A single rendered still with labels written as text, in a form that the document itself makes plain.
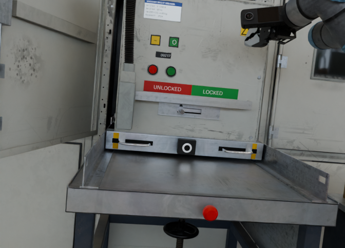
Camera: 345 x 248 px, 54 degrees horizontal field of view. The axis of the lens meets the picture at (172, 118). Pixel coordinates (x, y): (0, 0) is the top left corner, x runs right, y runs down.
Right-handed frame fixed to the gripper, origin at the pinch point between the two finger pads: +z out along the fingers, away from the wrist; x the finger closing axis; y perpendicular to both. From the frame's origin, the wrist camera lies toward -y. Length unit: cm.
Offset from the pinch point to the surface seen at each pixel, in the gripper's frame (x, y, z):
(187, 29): 7.1, -13.9, 11.8
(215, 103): -16.8, -4.2, 13.0
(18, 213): -53, -65, 72
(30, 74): -10, -61, 18
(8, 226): -58, -68, 74
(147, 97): -14.7, -25.8, 18.5
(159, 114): -19.5, -20.3, 22.3
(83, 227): -51, -47, -2
